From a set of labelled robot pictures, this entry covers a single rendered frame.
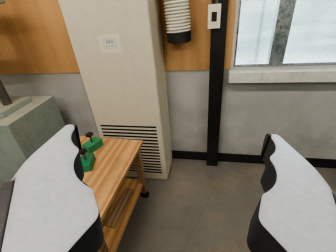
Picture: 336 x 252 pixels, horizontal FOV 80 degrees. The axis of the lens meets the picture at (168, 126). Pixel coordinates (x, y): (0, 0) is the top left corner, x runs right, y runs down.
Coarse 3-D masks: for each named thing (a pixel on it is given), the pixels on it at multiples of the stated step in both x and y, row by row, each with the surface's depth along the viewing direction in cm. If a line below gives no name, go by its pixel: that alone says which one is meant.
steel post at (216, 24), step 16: (224, 0) 117; (208, 16) 120; (224, 16) 121; (224, 32) 125; (224, 48) 130; (208, 96) 150; (208, 112) 156; (208, 128) 164; (208, 144) 172; (208, 160) 182
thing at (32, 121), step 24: (0, 0) 112; (0, 96) 144; (24, 96) 161; (48, 96) 168; (0, 120) 136; (24, 120) 142; (48, 120) 164; (0, 144) 140; (24, 144) 142; (0, 168) 155
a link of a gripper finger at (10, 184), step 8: (8, 184) 7; (0, 192) 7; (8, 192) 7; (0, 200) 7; (8, 200) 7; (0, 208) 7; (8, 208) 7; (0, 216) 6; (0, 224) 6; (0, 232) 6; (0, 240) 6; (0, 248) 6
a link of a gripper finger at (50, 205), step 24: (48, 144) 9; (72, 144) 10; (24, 168) 8; (48, 168) 8; (72, 168) 8; (24, 192) 7; (48, 192) 7; (72, 192) 7; (24, 216) 6; (48, 216) 6; (72, 216) 6; (96, 216) 6; (24, 240) 6; (48, 240) 6; (72, 240) 6; (96, 240) 7
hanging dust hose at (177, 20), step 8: (168, 0) 113; (176, 0) 112; (184, 0) 113; (168, 8) 116; (176, 8) 114; (184, 8) 115; (168, 16) 117; (176, 16) 116; (184, 16) 117; (168, 24) 121; (176, 24) 118; (184, 24) 118; (168, 32) 123; (176, 32) 120; (184, 32) 120; (168, 40) 126; (176, 40) 122; (184, 40) 123
